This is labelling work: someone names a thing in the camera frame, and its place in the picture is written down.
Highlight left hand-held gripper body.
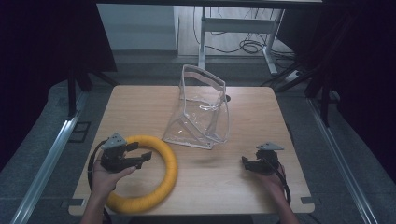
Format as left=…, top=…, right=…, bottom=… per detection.
left=100, top=133, right=140, bottom=174

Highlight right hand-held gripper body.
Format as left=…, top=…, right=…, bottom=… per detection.
left=248, top=142, right=285, bottom=175

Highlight yellow ring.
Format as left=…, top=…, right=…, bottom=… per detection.
left=106, top=134, right=179, bottom=215

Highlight person's right hand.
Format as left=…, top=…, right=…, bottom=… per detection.
left=257, top=163, right=288, bottom=202

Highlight person's left hand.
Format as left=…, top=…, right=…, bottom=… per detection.
left=90, top=161, right=137, bottom=201

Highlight black floor grate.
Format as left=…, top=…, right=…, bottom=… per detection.
left=67, top=120, right=92, bottom=144

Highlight clear plastic zip bag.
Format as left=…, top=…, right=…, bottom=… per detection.
left=162, top=63, right=231, bottom=150

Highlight black metal stand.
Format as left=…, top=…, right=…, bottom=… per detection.
left=261, top=60, right=342, bottom=128
left=66, top=66, right=120, bottom=119

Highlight white power strip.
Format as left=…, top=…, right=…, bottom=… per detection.
left=284, top=69, right=304, bottom=84

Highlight dark curtain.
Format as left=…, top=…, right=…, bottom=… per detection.
left=276, top=0, right=396, bottom=185
left=0, top=0, right=119, bottom=173

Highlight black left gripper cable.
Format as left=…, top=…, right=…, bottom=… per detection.
left=87, top=139, right=113, bottom=224

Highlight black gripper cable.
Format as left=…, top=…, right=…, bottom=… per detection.
left=87, top=139, right=113, bottom=224
left=262, top=158, right=292, bottom=206

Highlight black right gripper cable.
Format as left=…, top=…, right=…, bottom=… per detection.
left=262, top=158, right=292, bottom=206

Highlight aluminium rail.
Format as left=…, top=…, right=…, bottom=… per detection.
left=8, top=91, right=90, bottom=224
left=305, top=96, right=379, bottom=224

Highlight black floor cables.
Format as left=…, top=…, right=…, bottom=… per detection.
left=191, top=6, right=297, bottom=64

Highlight white metal desk frame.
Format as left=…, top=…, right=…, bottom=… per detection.
left=197, top=6, right=286, bottom=77

